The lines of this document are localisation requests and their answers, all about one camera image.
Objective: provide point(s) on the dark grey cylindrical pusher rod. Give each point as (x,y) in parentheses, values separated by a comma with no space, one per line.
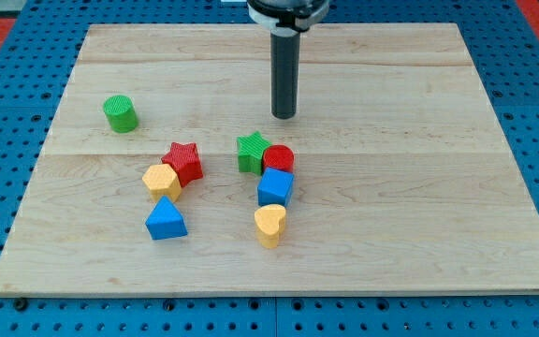
(284,58)

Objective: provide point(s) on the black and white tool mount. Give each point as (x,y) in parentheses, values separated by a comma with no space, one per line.
(286,18)

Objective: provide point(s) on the green star block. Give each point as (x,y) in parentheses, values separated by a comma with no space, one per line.
(250,152)

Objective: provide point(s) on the red star block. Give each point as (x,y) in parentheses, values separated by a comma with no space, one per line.
(185,161)

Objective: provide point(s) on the red cylinder block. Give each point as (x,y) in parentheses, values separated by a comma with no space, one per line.
(278,156)

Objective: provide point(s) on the blue cube block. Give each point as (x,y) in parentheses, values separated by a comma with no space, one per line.
(275,187)

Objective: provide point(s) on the green cylinder block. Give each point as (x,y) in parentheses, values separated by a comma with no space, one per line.
(120,113)

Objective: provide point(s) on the wooden board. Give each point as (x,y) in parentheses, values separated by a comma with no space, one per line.
(404,182)

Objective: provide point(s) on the yellow heart block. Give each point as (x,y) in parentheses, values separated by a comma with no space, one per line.
(270,222)

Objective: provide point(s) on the yellow hexagon block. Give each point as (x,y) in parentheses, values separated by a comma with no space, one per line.
(161,180)

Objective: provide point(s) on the blue triangle block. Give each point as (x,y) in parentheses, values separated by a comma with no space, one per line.
(165,221)

